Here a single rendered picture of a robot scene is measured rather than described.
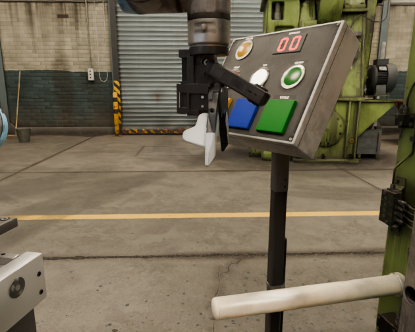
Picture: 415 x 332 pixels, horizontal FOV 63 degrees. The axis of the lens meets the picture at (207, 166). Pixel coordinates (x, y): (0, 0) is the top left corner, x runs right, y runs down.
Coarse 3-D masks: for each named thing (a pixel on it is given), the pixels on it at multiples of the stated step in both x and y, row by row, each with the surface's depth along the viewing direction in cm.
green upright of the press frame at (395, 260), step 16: (400, 128) 78; (400, 144) 78; (400, 160) 78; (400, 176) 78; (400, 240) 79; (384, 256) 85; (400, 256) 79; (384, 272) 85; (400, 272) 80; (384, 304) 85; (400, 304) 80
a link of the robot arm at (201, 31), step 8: (192, 24) 57; (200, 24) 57; (208, 24) 57; (216, 24) 56; (224, 24) 57; (192, 32) 58; (200, 32) 57; (208, 32) 57; (216, 32) 57; (224, 32) 58; (192, 40) 58; (200, 40) 57; (208, 40) 57; (216, 40) 57; (224, 40) 58
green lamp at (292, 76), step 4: (292, 68) 74; (296, 68) 73; (288, 72) 74; (292, 72) 73; (296, 72) 72; (300, 72) 71; (288, 76) 73; (292, 76) 72; (296, 76) 72; (284, 80) 74; (288, 80) 73; (292, 80) 72; (296, 80) 71; (288, 84) 73
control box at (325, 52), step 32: (288, 32) 80; (320, 32) 72; (352, 32) 71; (224, 64) 94; (256, 64) 83; (288, 64) 75; (320, 64) 69; (288, 96) 72; (320, 96) 68; (288, 128) 68; (320, 128) 70
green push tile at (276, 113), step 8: (272, 104) 73; (280, 104) 71; (288, 104) 70; (264, 112) 74; (272, 112) 72; (280, 112) 71; (288, 112) 69; (264, 120) 73; (272, 120) 71; (280, 120) 70; (288, 120) 69; (256, 128) 74; (264, 128) 72; (272, 128) 70; (280, 128) 69
